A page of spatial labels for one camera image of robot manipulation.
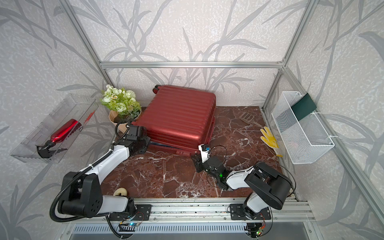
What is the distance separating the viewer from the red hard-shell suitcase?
0.79 meters

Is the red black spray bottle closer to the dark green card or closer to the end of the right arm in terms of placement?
the end of the right arm

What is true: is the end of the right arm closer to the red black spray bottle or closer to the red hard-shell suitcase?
the red hard-shell suitcase

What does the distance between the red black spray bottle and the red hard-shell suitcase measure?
10.4 inches

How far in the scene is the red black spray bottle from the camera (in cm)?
60

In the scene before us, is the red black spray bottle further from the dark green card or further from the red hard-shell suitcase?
the dark green card
